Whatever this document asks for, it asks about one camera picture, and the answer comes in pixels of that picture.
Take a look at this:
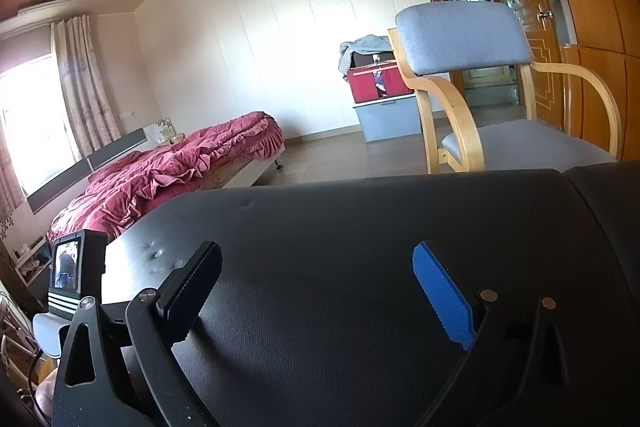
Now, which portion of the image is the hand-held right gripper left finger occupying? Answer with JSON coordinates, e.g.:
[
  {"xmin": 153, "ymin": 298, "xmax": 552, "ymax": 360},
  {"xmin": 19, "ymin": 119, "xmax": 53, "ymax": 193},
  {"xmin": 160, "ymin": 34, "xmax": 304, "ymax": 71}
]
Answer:
[{"xmin": 52, "ymin": 241, "xmax": 223, "ymax": 427}]

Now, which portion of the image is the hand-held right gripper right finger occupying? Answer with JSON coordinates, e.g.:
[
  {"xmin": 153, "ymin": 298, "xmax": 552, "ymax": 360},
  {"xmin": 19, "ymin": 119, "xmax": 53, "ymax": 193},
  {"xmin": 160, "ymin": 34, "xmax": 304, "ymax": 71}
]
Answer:
[{"xmin": 411, "ymin": 241, "xmax": 583, "ymax": 427}]

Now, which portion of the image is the low white shelf unit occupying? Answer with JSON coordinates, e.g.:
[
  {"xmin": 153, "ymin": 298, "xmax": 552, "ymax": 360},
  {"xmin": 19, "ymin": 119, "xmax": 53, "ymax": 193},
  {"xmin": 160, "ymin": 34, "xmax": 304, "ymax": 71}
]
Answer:
[{"xmin": 10, "ymin": 232, "xmax": 51, "ymax": 308}]

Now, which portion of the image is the grey headboard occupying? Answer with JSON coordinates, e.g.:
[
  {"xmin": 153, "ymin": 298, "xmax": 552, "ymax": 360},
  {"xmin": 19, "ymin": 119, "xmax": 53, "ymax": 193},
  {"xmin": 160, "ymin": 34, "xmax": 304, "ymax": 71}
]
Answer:
[{"xmin": 25, "ymin": 129, "xmax": 146, "ymax": 212}]

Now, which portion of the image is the red quilt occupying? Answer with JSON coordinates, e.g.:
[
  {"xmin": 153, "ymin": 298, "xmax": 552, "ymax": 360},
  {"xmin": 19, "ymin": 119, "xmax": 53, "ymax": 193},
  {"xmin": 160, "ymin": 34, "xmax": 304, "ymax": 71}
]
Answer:
[{"xmin": 47, "ymin": 111, "xmax": 286, "ymax": 248}]

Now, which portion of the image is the white bed base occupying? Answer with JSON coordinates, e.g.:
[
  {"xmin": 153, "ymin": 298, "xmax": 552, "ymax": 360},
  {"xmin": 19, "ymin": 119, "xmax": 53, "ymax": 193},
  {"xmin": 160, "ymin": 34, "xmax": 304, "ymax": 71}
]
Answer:
[{"xmin": 220, "ymin": 142, "xmax": 288, "ymax": 190}]

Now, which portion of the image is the black leather ottoman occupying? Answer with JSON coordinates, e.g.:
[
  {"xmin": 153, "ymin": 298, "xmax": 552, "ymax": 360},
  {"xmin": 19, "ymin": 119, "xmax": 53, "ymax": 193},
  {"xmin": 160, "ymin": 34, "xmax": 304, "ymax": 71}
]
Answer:
[{"xmin": 102, "ymin": 162, "xmax": 640, "ymax": 427}]

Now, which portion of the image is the window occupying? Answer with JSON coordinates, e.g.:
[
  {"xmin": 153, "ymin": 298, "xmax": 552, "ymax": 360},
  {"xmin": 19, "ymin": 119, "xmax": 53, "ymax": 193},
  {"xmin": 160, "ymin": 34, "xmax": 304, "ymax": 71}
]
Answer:
[{"xmin": 0, "ymin": 57, "xmax": 76, "ymax": 202}]

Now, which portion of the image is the white patterned box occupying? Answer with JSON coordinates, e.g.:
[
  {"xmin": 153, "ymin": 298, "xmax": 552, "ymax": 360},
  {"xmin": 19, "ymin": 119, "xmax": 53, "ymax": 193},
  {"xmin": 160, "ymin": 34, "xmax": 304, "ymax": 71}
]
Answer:
[{"xmin": 150, "ymin": 117, "xmax": 187, "ymax": 145}]

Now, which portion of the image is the patterned curtain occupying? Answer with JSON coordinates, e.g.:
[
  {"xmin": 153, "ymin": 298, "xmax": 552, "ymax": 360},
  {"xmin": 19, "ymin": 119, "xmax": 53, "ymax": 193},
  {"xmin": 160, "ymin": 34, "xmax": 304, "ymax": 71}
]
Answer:
[{"xmin": 50, "ymin": 14, "xmax": 123, "ymax": 162}]

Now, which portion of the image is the grey plastic storage bin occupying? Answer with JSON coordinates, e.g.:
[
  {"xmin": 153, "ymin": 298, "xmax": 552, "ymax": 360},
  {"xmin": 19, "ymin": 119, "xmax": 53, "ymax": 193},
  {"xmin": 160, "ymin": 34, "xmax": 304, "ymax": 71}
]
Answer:
[{"xmin": 352, "ymin": 94, "xmax": 423, "ymax": 142}]

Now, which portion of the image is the red storage box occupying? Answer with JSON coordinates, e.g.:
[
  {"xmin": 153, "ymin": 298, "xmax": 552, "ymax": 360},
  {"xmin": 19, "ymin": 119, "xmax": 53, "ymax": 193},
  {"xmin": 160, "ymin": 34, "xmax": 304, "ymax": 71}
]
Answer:
[{"xmin": 346, "ymin": 61, "xmax": 416, "ymax": 104}]

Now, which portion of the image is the grey wooden armchair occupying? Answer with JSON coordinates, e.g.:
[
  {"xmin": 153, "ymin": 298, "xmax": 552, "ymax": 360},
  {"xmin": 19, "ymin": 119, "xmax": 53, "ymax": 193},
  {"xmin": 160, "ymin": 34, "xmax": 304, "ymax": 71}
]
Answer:
[{"xmin": 387, "ymin": 2, "xmax": 623, "ymax": 175}]

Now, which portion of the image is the grey cloth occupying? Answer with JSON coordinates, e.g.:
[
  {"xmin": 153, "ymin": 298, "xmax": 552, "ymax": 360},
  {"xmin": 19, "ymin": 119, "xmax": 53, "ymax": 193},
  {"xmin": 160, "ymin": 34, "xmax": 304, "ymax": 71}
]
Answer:
[{"xmin": 337, "ymin": 34, "xmax": 396, "ymax": 82}]

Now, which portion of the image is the wooden wardrobe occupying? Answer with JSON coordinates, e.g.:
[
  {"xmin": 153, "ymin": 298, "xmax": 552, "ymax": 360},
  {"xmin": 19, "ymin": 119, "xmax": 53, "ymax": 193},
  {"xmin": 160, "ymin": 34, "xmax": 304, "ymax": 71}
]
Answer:
[{"xmin": 525, "ymin": 0, "xmax": 640, "ymax": 168}]

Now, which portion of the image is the black cable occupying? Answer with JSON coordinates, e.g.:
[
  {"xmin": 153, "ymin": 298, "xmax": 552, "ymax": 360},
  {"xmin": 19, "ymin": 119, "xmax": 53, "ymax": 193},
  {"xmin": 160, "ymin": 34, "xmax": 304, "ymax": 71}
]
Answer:
[{"xmin": 26, "ymin": 346, "xmax": 48, "ymax": 413}]

